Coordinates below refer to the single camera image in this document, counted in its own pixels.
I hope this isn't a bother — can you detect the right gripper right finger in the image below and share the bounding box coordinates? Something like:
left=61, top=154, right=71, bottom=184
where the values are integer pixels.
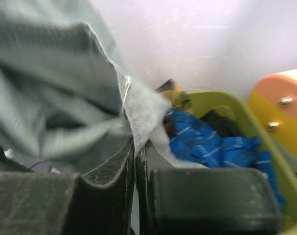
left=136, top=143, right=283, bottom=235

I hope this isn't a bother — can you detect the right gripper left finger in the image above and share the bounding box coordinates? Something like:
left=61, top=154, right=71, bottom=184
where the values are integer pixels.
left=0, top=141, right=134, bottom=235

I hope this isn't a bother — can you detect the grey button shirt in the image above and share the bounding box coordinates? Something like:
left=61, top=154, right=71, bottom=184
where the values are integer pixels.
left=0, top=0, right=197, bottom=173

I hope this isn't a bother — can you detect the blue patterned shirt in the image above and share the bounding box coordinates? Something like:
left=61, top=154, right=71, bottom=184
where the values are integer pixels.
left=166, top=109, right=286, bottom=210

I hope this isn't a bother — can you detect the yellow plaid shirt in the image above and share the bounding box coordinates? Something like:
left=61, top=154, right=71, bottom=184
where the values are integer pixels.
left=155, top=79, right=193, bottom=113

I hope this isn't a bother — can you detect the green laundry basket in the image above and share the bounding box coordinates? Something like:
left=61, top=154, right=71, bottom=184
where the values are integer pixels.
left=188, top=91, right=297, bottom=235

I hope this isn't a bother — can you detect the cream orange drawer cabinet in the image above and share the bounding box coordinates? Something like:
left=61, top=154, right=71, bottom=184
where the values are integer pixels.
left=248, top=69, right=297, bottom=157

